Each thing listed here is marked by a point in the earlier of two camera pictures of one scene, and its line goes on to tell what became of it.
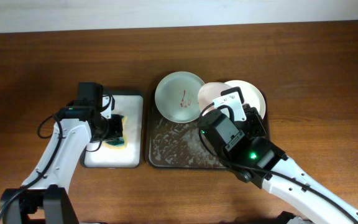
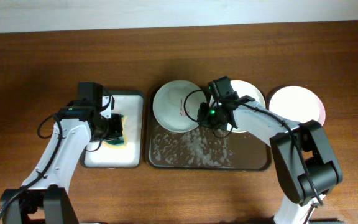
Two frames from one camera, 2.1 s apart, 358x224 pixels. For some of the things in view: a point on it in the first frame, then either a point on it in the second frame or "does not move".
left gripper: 116,120 does not move
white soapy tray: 97,155 does not move
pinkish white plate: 209,92 to 297,104
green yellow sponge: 121,142 does not move
